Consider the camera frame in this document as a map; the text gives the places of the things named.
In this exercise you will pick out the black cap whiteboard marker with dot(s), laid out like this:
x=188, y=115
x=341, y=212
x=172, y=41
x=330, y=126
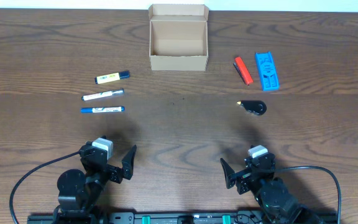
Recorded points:
x=104, y=94

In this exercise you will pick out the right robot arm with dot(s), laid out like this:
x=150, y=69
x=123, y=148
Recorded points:
x=270, y=192

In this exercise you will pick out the red stapler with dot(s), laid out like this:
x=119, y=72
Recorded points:
x=243, y=71

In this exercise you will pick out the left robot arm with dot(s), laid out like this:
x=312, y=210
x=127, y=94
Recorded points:
x=79, y=191

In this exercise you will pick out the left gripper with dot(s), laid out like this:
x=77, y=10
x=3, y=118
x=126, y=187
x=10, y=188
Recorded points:
x=113, y=172

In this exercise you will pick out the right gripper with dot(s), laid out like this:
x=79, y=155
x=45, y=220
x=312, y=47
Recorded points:
x=243, y=177

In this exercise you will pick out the yellow highlighter marker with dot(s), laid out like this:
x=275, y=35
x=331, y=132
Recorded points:
x=112, y=77

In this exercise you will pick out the cardboard box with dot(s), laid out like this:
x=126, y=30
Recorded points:
x=178, y=39

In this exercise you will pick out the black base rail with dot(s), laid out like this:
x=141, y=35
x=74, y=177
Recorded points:
x=242, y=216

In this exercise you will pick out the black tape dispenser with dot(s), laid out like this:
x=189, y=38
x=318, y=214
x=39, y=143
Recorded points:
x=255, y=107

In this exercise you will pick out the blue plastic holder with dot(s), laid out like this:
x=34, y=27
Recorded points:
x=267, y=71

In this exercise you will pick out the blue whiteboard marker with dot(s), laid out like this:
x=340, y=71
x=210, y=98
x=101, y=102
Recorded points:
x=113, y=109

